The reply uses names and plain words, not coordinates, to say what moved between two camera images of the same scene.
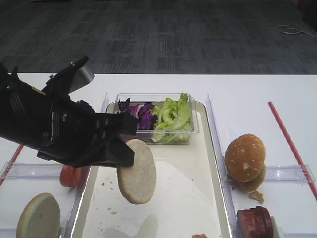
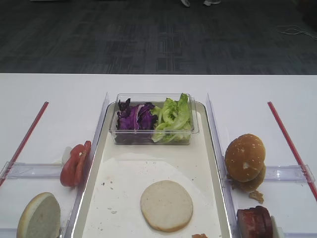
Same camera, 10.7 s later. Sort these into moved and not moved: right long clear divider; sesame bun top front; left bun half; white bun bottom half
Moved: white bun bottom half
Not moved: left bun half; right long clear divider; sesame bun top front
